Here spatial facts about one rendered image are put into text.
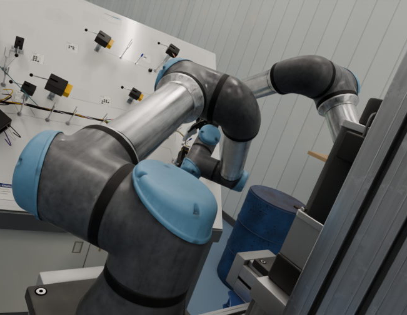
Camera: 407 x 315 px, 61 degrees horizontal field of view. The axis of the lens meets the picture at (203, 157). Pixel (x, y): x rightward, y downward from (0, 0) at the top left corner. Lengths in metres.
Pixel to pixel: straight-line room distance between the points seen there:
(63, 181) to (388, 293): 0.38
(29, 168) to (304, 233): 0.39
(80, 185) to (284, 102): 3.47
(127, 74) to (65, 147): 1.26
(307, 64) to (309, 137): 2.58
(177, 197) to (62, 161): 0.15
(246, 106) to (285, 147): 2.93
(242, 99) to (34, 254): 1.05
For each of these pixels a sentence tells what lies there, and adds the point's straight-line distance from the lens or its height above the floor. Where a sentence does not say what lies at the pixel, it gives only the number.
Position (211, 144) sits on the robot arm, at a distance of 1.16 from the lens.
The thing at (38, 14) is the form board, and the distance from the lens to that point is 1.74.
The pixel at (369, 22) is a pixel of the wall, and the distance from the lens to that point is 3.61.
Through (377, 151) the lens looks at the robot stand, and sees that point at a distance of 0.42.
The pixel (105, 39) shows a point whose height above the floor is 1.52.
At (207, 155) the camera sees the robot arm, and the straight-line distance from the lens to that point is 1.14.
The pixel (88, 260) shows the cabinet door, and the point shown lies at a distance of 1.56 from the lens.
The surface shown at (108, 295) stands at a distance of 0.46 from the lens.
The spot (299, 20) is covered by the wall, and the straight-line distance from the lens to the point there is 4.04.
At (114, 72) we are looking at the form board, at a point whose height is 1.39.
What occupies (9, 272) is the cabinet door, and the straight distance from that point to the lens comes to 1.54.
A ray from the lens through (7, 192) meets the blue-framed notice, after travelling 1.38.
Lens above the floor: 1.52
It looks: 13 degrees down
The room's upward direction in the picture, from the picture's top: 20 degrees clockwise
